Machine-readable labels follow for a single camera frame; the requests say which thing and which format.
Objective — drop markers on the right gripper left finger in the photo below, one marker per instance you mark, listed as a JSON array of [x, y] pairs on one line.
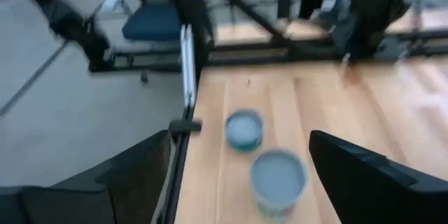
[[105, 196]]

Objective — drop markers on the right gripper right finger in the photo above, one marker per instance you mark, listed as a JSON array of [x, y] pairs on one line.
[[378, 192]]

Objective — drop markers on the mixed vegetables labelled can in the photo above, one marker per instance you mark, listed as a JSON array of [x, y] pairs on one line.
[[278, 178]]

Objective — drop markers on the short teal can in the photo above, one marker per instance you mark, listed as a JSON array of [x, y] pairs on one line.
[[244, 129]]

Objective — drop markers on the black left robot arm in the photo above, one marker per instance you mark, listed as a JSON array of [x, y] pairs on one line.
[[374, 14]]

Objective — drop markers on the black equipment stand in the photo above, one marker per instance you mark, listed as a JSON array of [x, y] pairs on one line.
[[70, 21]]

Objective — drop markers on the blue office chair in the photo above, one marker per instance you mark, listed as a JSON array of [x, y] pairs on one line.
[[150, 22]]

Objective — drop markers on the black table edge frame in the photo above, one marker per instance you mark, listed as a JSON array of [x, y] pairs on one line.
[[178, 168]]

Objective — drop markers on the black frame clamp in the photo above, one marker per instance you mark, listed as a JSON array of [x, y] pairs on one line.
[[183, 126]]

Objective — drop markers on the silver aluminium frame post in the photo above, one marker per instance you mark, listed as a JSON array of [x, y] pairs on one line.
[[188, 66]]

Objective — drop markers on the black frame post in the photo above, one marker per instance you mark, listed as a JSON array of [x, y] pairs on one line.
[[189, 0]]

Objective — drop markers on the black diagonal frame strut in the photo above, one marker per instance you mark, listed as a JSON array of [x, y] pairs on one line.
[[252, 12]]

